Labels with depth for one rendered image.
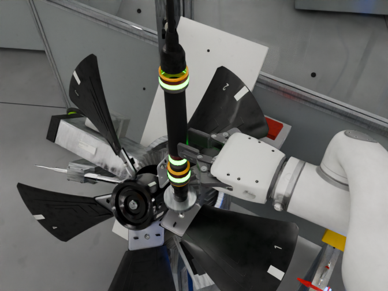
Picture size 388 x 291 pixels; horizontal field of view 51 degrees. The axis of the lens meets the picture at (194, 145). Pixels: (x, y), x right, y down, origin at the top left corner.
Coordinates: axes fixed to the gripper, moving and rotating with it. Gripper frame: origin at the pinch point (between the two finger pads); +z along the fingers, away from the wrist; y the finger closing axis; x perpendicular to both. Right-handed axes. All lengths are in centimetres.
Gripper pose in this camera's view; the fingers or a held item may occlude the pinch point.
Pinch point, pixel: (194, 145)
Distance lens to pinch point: 70.0
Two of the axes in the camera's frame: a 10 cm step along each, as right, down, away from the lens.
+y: 4.8, -7.0, 5.4
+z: -8.8, -3.5, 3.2
